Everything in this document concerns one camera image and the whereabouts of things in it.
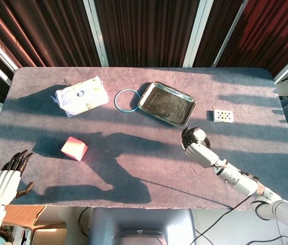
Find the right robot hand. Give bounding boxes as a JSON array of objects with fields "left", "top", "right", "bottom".
[{"left": 180, "top": 126, "right": 220, "bottom": 169}]

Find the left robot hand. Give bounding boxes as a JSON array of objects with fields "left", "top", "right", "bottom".
[{"left": 0, "top": 150, "right": 35, "bottom": 205}]

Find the white paper cup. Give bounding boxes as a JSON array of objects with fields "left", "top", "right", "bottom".
[{"left": 193, "top": 127, "right": 206, "bottom": 144}]

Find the robot base body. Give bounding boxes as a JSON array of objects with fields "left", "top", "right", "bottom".
[{"left": 87, "top": 207, "right": 197, "bottom": 245}]

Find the cardboard box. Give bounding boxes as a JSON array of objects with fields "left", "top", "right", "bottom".
[{"left": 1, "top": 205, "right": 67, "bottom": 245}]

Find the metal rectangular tray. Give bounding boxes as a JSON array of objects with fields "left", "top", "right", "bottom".
[{"left": 137, "top": 81, "right": 197, "bottom": 128}]

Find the grey tablecloth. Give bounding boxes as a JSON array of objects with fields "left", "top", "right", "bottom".
[{"left": 0, "top": 66, "right": 288, "bottom": 211}]

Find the pink foam cube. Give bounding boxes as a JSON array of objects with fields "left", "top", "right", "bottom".
[{"left": 60, "top": 136, "right": 88, "bottom": 162}]

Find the white tissue pack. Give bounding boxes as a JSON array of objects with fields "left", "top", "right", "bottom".
[{"left": 50, "top": 76, "right": 109, "bottom": 118}]

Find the dark red curtain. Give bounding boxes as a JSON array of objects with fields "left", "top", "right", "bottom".
[{"left": 0, "top": 0, "right": 288, "bottom": 103}]

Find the black cable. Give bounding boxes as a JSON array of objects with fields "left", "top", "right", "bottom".
[{"left": 194, "top": 195, "right": 288, "bottom": 245}]

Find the blue ring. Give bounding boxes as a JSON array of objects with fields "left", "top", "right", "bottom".
[{"left": 114, "top": 88, "right": 142, "bottom": 113}]

